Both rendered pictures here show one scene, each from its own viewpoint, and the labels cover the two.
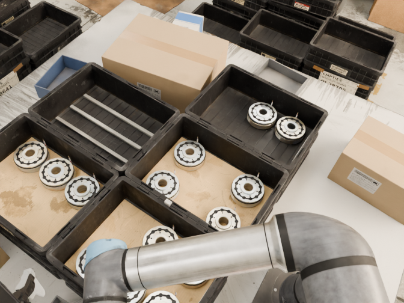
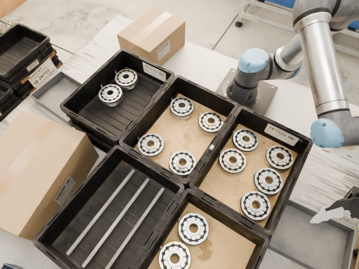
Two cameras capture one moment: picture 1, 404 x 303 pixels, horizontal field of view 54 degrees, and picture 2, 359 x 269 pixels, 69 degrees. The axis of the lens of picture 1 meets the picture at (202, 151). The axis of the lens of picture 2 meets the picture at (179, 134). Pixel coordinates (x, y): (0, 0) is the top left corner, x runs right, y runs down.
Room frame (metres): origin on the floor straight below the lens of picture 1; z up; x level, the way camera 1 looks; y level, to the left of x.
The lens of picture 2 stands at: (0.60, 0.52, 1.77)
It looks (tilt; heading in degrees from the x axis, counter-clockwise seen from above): 60 degrees down; 274
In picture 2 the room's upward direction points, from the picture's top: straight up
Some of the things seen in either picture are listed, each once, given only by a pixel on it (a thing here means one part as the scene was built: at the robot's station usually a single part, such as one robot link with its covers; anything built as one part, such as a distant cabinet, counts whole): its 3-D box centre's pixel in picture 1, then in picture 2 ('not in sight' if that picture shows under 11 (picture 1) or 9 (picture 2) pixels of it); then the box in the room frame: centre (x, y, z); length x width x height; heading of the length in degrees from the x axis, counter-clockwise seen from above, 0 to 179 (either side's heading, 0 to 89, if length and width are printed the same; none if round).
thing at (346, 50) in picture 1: (339, 74); (28, 72); (1.77, -0.74, 0.37); 0.40 x 0.30 x 0.45; 64
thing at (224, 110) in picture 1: (254, 123); (122, 99); (0.89, -0.17, 0.87); 0.40 x 0.30 x 0.11; 61
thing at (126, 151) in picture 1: (107, 123); (116, 217); (0.82, 0.33, 0.87); 0.40 x 0.30 x 0.11; 61
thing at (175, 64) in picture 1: (167, 68); (32, 175); (1.20, 0.18, 0.80); 0.40 x 0.30 x 0.20; 73
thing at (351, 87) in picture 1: (335, 86); (44, 74); (1.62, -0.69, 0.41); 0.31 x 0.02 x 0.16; 64
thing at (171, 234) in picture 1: (160, 242); (232, 160); (0.43, 0.09, 0.86); 0.10 x 0.10 x 0.01
